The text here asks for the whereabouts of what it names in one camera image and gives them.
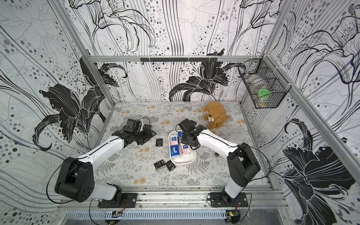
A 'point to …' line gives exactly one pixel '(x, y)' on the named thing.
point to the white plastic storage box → (186, 159)
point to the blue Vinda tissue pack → (180, 136)
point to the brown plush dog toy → (215, 114)
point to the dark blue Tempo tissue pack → (175, 151)
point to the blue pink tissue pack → (174, 139)
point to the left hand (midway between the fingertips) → (155, 137)
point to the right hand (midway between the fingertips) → (187, 139)
